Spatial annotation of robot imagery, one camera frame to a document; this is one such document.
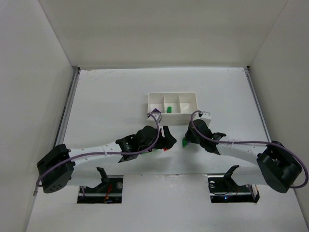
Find green purple lego assembly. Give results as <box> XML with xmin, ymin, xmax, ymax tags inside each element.
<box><xmin>182</xmin><ymin>137</ymin><xmax>190</xmax><ymax>148</ymax></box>

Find green plate purple brick lego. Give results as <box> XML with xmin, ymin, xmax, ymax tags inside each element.
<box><xmin>141</xmin><ymin>149</ymin><xmax>159</xmax><ymax>154</ymax></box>

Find purple lego brick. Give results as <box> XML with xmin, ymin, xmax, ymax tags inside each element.
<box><xmin>151</xmin><ymin>108</ymin><xmax>162</xmax><ymax>114</ymax></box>

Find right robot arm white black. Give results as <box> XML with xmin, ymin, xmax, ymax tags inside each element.
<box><xmin>185</xmin><ymin>119</ymin><xmax>309</xmax><ymax>193</ymax></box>

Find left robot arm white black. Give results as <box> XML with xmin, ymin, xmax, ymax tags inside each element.
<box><xmin>36</xmin><ymin>126</ymin><xmax>177</xmax><ymax>193</ymax></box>

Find white three-compartment container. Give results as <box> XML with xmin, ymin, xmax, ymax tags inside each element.
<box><xmin>147</xmin><ymin>92</ymin><xmax>198</xmax><ymax>126</ymax></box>

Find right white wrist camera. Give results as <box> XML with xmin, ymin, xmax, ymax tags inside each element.
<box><xmin>198</xmin><ymin>111</ymin><xmax>211</xmax><ymax>126</ymax></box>

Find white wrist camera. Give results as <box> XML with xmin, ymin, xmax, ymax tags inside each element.
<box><xmin>198</xmin><ymin>111</ymin><xmax>211</xmax><ymax>126</ymax></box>
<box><xmin>147</xmin><ymin>112</ymin><xmax>162</xmax><ymax>123</ymax></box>

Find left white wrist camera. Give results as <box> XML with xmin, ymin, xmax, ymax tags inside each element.
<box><xmin>147</xmin><ymin>112</ymin><xmax>162</xmax><ymax>123</ymax></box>

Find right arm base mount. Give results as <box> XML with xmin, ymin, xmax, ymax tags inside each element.
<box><xmin>208</xmin><ymin>165</ymin><xmax>260</xmax><ymax>203</ymax></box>

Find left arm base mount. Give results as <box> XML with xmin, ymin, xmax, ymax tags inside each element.
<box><xmin>77</xmin><ymin>168</ymin><xmax>124</xmax><ymax>204</ymax></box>

